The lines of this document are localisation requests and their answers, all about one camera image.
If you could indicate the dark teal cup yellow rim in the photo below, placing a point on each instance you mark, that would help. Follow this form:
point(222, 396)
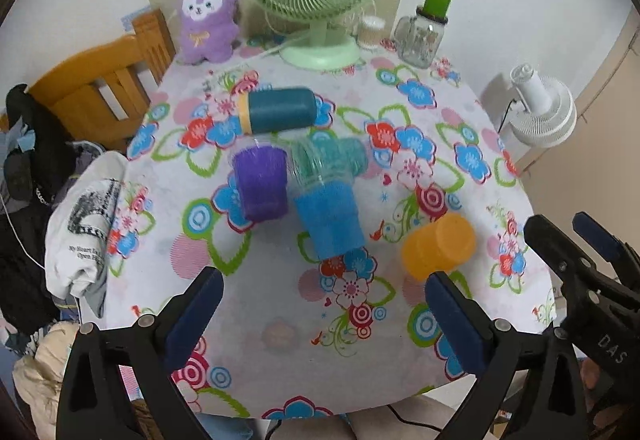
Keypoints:
point(280, 109)

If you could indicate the floral tablecloth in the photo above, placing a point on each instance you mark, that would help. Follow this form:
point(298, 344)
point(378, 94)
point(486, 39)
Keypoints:
point(280, 280)

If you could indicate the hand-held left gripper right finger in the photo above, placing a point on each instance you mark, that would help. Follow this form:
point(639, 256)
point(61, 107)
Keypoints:
point(457, 325)

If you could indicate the glass jar with green lid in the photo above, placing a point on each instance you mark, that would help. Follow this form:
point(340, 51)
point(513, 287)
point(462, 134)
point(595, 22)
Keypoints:
point(420, 37)

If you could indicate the orange cup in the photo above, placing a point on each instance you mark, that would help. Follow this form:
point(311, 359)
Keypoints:
point(437, 245)

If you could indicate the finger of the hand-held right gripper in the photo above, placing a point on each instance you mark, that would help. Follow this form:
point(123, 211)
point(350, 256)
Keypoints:
point(597, 232)
point(555, 247)

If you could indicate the blue cup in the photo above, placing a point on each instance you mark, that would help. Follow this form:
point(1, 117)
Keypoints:
point(329, 220)

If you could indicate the purple cup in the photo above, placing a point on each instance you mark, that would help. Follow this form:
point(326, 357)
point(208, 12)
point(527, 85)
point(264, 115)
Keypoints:
point(261, 185)

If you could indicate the wooden chair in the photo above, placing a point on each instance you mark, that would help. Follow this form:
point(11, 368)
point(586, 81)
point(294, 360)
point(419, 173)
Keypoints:
point(80, 84)
point(152, 39)

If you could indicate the cotton swab container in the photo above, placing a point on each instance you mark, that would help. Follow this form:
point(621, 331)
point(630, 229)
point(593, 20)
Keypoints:
point(371, 33)

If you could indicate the purple plush toy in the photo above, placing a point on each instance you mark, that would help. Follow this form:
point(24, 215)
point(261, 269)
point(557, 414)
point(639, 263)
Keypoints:
point(205, 19)

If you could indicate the black clothing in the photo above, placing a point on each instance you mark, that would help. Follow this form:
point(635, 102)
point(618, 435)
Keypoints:
point(25, 180)

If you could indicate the white floor fan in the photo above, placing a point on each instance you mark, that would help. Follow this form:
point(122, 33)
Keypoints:
point(542, 112)

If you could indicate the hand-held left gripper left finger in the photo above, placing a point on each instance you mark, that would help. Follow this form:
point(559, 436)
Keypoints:
point(192, 320)

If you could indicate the white printed t-shirt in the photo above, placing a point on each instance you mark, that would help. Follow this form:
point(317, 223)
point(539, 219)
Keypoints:
point(80, 230)

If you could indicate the clear teal cup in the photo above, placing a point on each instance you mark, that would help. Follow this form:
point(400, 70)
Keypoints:
point(332, 158)

